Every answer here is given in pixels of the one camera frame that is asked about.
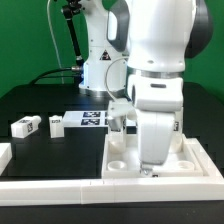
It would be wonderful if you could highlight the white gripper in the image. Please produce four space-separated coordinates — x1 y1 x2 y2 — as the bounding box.
127 75 183 176

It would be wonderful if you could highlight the white square table top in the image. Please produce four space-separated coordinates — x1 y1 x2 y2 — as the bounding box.
101 134 206 179

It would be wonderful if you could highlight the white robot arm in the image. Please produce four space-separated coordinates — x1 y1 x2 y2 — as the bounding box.
79 0 212 175

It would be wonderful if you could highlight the white marker plate with tags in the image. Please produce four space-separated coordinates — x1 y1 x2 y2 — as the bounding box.
62 111 111 128

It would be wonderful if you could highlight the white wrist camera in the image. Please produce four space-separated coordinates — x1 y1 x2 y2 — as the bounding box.
106 98 138 132

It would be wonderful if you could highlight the white U-shaped fence wall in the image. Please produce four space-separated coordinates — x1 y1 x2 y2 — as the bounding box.
0 145 224 206

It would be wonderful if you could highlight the black base cable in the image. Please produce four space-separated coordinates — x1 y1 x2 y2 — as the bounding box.
29 65 84 85

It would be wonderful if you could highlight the white hanging cable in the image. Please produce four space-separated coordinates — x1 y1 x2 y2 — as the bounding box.
46 0 65 84

